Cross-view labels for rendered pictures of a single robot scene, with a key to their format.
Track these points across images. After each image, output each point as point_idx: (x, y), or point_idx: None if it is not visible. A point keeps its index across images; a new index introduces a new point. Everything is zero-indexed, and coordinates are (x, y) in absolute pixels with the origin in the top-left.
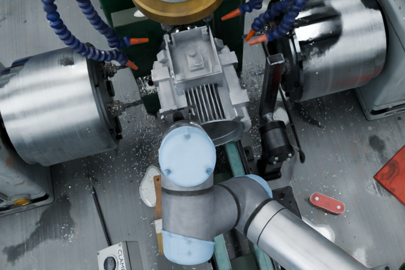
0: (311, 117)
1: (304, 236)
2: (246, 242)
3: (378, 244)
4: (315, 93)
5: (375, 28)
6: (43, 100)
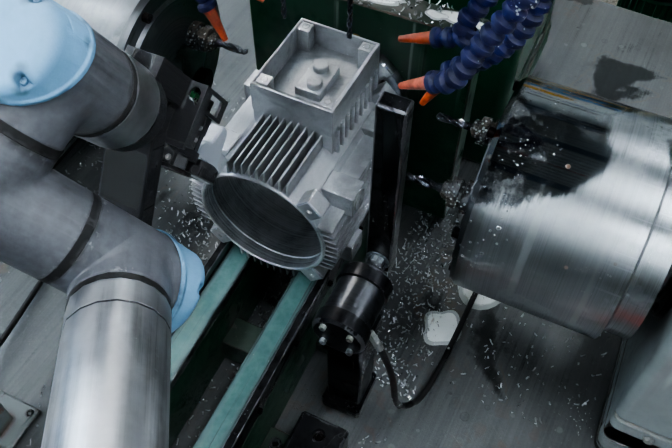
0: (495, 365)
1: (117, 363)
2: None
3: None
4: (484, 275)
5: (665, 217)
6: None
